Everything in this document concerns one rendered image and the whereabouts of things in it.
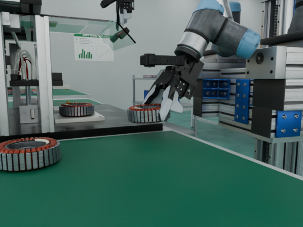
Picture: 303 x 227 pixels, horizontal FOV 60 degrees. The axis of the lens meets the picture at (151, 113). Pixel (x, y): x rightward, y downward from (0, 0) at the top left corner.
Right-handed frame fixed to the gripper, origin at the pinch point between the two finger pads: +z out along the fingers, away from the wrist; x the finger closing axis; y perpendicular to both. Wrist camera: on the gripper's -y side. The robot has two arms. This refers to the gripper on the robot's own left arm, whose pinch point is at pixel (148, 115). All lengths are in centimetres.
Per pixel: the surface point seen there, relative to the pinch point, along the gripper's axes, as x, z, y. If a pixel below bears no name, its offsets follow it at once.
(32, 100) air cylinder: 47, 13, -24
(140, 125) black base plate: 6.9, 3.1, 2.3
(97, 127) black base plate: 8.0, 9.1, -8.4
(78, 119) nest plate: 19.4, 9.8, -11.6
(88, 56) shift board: 558, -97, 53
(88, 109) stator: 22.0, 5.9, -9.9
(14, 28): 12.9, -3.8, -37.4
